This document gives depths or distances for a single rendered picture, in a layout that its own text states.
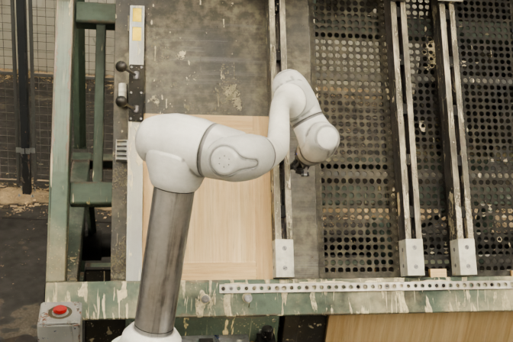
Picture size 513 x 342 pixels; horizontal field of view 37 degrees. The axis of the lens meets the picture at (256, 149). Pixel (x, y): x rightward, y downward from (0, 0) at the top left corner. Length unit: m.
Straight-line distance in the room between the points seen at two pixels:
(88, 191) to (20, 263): 1.82
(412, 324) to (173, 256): 1.40
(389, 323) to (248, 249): 0.71
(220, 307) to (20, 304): 1.73
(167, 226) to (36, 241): 2.81
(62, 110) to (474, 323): 1.75
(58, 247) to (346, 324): 1.12
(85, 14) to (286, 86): 0.89
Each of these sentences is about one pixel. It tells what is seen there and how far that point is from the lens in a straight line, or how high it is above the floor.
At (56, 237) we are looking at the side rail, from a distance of 2.56.
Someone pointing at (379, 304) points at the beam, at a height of 0.84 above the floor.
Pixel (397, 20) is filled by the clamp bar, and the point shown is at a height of 1.67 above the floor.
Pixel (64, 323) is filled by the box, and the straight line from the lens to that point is 2.32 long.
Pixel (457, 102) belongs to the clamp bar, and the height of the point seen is 1.43.
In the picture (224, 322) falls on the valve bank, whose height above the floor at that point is 0.79.
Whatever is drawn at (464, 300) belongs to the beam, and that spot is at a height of 0.84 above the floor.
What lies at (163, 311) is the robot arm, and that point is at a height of 1.16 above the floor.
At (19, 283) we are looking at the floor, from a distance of 4.27.
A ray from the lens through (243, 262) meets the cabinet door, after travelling 2.61.
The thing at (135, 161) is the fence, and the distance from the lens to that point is 2.60.
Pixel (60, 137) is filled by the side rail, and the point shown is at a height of 1.29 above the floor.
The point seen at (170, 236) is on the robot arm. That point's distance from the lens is 1.88.
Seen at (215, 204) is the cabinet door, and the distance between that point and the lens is 2.62.
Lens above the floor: 2.26
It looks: 22 degrees down
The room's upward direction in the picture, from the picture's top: 5 degrees clockwise
